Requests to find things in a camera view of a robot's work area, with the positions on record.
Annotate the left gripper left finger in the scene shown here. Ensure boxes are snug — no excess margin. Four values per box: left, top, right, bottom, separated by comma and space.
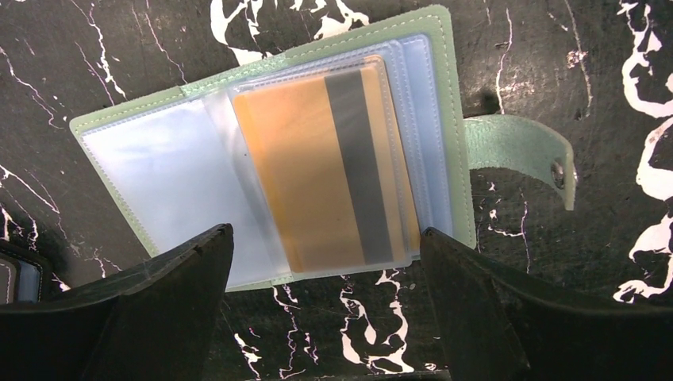
1, 224, 234, 380

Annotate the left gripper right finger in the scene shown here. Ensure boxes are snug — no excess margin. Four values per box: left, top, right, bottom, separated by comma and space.
420, 228, 672, 380

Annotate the green card holder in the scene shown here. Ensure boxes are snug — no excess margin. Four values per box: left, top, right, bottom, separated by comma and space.
70, 5, 576, 291

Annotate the black card holder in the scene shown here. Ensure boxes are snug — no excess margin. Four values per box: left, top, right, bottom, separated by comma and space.
1, 240, 52, 305

